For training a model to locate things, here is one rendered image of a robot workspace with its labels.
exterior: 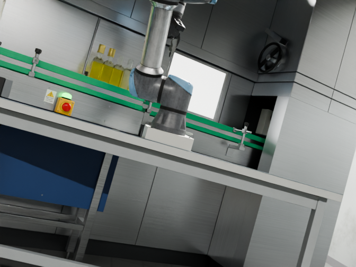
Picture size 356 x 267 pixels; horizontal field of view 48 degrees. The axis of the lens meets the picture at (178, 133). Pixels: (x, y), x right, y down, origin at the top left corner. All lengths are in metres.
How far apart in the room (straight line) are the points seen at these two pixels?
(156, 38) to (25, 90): 0.67
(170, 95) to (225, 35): 1.15
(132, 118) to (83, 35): 0.56
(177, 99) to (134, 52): 0.80
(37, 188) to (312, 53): 1.79
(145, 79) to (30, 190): 0.78
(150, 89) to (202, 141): 0.81
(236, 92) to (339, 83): 0.67
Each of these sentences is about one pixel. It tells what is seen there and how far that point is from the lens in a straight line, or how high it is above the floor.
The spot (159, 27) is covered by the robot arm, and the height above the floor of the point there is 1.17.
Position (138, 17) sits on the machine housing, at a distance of 2.42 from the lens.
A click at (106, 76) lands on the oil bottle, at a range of 2.13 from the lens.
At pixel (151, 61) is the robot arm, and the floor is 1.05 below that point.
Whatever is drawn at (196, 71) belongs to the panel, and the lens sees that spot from 2.53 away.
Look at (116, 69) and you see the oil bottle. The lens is 2.15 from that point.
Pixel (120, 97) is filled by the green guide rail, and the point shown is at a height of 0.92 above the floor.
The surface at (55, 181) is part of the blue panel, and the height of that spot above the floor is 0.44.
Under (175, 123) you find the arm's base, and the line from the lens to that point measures 1.61.
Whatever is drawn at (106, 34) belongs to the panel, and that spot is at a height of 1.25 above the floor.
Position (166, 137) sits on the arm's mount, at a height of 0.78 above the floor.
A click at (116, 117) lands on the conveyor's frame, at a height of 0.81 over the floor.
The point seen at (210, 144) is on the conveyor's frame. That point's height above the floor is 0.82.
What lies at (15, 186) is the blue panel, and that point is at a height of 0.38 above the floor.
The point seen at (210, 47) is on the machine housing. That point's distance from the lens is 2.63.
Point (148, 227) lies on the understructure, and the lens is 2.55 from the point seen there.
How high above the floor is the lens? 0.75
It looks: 2 degrees up
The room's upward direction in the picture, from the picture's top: 16 degrees clockwise
